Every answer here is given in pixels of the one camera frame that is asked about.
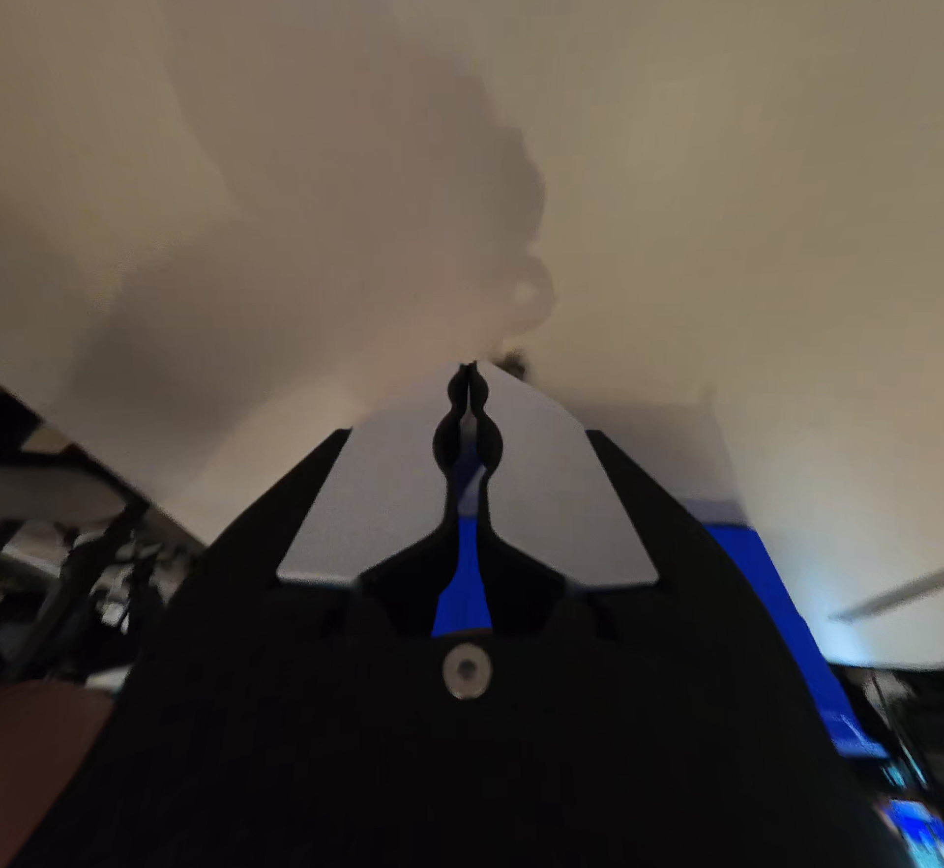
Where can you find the blue bin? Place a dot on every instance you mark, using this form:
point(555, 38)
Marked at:
point(782, 625)

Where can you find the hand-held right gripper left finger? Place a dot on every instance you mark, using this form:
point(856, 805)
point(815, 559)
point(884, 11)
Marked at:
point(369, 499)

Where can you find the grey desk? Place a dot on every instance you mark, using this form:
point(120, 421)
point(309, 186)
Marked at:
point(664, 145)

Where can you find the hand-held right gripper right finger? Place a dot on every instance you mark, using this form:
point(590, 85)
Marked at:
point(568, 499)

